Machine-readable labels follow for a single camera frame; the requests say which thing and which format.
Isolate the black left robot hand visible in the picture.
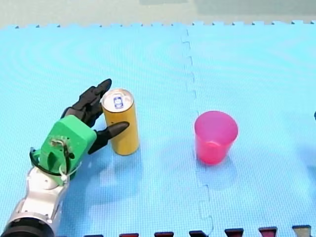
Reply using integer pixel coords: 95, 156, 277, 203
61, 79, 130, 155

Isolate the yellow drink can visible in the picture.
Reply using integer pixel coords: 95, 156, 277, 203
100, 88, 141, 157

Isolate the pink plastic cup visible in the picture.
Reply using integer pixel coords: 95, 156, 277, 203
194, 110, 239, 165

